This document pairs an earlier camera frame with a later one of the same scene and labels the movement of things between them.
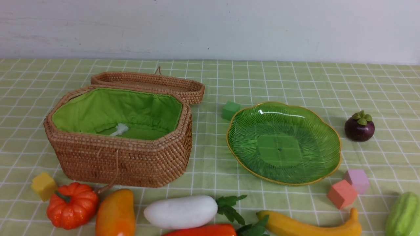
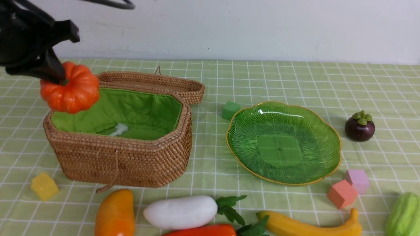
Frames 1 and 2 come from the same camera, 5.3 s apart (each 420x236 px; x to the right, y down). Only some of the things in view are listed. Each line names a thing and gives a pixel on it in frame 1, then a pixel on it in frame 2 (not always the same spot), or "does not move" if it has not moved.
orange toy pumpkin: [73, 205] → [79, 91]
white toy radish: [191, 211] does not move
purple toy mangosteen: [360, 127] does not move
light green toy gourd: [404, 219] does not move
